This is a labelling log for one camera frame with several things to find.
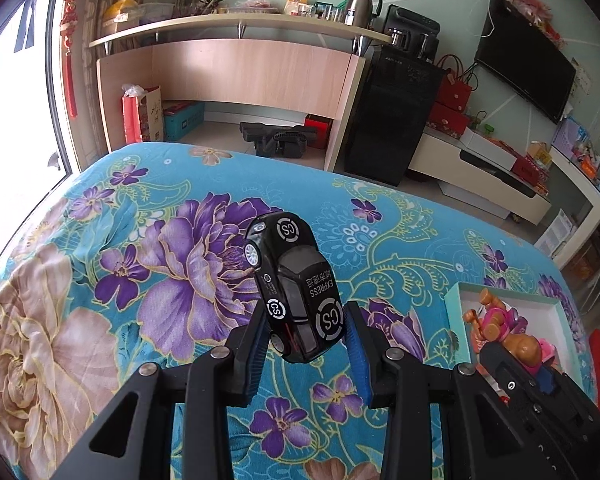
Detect red hanging knot ornament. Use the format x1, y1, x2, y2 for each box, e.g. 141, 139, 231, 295
60, 0, 88, 121

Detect black cabinet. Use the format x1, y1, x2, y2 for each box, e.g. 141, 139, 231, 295
342, 4, 446, 187

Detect red flat boxes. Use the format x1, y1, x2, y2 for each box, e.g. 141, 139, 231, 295
510, 155, 551, 186

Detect black toy car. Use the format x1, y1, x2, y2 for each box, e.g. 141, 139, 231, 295
243, 212, 345, 363

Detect white desk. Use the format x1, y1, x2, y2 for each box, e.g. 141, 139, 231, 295
547, 147, 600, 271

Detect white flat box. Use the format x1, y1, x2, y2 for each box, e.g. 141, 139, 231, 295
460, 127, 521, 168

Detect teal shallow cardboard box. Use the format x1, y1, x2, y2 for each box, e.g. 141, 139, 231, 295
444, 282, 588, 386

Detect small red box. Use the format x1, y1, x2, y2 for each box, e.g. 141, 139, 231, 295
304, 114, 333, 150

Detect yellow item on shelf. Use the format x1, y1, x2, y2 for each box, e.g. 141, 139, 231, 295
102, 0, 141, 23

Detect white television cabinet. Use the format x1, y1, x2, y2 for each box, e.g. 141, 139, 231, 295
407, 127, 553, 226

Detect wooden desk with shelf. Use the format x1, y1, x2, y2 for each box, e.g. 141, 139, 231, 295
89, 12, 393, 173

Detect white slatted rack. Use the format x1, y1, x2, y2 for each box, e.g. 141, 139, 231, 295
532, 210, 578, 261

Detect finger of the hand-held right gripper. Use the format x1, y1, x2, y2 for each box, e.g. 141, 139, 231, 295
539, 366, 581, 397
481, 342, 537, 408

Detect floral blanket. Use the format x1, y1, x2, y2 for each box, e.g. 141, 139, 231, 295
0, 141, 600, 480

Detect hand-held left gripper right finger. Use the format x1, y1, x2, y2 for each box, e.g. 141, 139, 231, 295
346, 301, 538, 480

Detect blue box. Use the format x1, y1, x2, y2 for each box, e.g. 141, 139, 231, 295
162, 101, 206, 141

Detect black device on floor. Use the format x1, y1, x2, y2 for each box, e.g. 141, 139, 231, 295
239, 121, 317, 158

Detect black wall television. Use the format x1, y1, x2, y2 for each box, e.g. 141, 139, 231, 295
474, 0, 577, 123

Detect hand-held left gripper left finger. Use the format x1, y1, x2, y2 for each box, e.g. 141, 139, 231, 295
47, 307, 271, 480

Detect pink pup toy figure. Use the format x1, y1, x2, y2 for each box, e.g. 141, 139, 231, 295
462, 287, 546, 376

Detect red gift box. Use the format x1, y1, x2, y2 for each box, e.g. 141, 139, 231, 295
427, 102, 471, 133

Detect steel thermos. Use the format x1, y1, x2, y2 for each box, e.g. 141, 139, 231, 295
343, 0, 383, 26

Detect red gift bag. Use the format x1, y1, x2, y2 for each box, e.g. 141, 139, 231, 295
455, 72, 479, 111
436, 55, 473, 108

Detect yellow carton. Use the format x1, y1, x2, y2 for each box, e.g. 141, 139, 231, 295
526, 141, 553, 168

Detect red white paper bag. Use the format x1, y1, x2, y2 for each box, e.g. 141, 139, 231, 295
121, 84, 163, 145

